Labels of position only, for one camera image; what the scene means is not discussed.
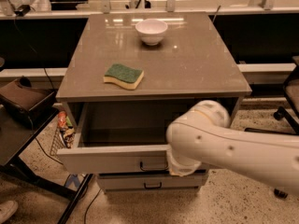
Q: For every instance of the grey bottom drawer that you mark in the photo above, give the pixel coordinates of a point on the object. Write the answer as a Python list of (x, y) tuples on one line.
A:
[(150, 182)]

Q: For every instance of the grey drawer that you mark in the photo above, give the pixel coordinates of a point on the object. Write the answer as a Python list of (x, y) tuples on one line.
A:
[(150, 182), (122, 137)]

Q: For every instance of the black side table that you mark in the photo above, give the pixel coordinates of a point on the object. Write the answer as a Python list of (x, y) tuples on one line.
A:
[(14, 139)]

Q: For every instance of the white ceramic bowl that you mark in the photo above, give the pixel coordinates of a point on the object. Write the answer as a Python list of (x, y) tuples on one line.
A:
[(151, 31)]

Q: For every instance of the green yellow sponge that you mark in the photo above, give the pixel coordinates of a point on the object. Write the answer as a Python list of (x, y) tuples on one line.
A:
[(123, 76)]

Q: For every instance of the grey drawer cabinet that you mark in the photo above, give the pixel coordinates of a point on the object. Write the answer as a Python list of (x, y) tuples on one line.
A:
[(191, 64)]

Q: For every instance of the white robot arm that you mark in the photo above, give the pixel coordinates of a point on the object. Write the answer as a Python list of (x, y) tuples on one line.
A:
[(203, 135)]

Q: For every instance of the black office chair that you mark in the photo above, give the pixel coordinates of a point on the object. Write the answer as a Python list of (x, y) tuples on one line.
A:
[(291, 93)]

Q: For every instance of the white shoe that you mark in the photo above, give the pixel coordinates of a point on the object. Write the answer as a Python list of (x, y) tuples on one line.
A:
[(7, 210)]

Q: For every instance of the grey top drawer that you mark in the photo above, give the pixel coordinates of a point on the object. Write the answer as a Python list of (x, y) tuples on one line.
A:
[(122, 137)]

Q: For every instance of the black power adapter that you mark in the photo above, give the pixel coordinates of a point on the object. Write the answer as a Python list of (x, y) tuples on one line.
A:
[(22, 10)]

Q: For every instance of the dark brown box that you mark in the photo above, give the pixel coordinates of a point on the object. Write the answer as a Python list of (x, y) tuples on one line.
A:
[(24, 103)]

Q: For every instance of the wire basket with snacks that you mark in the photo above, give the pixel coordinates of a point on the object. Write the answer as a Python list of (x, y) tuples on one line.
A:
[(64, 134)]

